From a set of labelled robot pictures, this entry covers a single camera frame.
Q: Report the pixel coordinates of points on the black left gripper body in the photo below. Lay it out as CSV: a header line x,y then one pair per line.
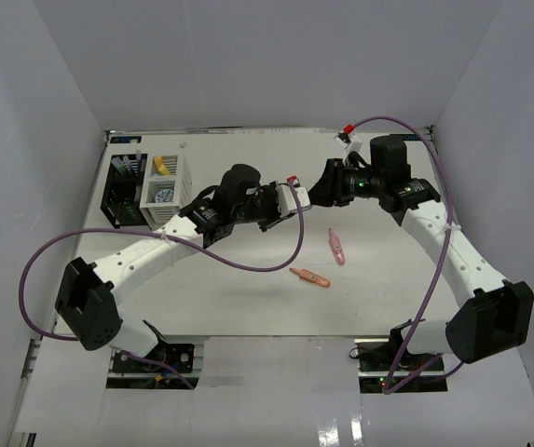
x,y
264,209

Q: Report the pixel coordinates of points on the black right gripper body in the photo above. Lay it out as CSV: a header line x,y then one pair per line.
x,y
360,184

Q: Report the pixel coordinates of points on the blue white tape roll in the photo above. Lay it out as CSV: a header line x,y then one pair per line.
x,y
165,195

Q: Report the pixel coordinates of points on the yellow highlighter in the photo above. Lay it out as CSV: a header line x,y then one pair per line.
x,y
158,163

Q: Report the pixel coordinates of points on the green gel pen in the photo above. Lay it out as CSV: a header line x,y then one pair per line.
x,y
126,162

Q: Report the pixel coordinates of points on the black gel pen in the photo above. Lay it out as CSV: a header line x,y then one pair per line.
x,y
118,166

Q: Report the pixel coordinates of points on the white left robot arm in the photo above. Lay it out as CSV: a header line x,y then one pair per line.
x,y
91,293

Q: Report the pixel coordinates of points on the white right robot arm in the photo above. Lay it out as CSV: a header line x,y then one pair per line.
x,y
494,313

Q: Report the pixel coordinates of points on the pink highlighter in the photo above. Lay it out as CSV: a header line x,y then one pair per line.
x,y
336,247

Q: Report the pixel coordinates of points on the white slotted organizer box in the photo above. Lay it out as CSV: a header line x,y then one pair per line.
x,y
167,187

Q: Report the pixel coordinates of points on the black slotted organizer box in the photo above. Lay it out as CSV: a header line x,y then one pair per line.
x,y
122,194

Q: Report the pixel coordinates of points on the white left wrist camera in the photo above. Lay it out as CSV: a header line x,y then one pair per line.
x,y
291,197

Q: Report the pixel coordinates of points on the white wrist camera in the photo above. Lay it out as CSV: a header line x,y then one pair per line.
x,y
348,141
291,197

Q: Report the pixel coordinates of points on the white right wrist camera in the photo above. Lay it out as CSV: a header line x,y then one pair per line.
x,y
348,141

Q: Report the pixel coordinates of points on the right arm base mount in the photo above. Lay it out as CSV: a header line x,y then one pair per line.
x,y
374,360

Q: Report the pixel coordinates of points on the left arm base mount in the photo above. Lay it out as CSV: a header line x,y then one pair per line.
x,y
174,366

